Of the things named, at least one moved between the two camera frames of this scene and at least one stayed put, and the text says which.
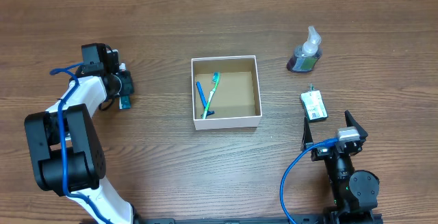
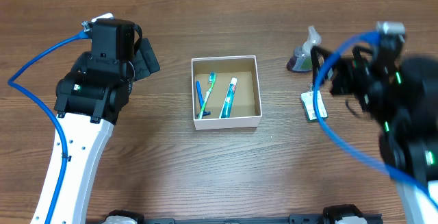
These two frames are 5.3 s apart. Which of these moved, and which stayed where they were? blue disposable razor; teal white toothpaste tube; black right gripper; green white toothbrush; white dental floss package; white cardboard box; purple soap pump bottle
Moved: blue disposable razor; green white toothbrush; black right gripper; teal white toothpaste tube
Stayed: white dental floss package; purple soap pump bottle; white cardboard box
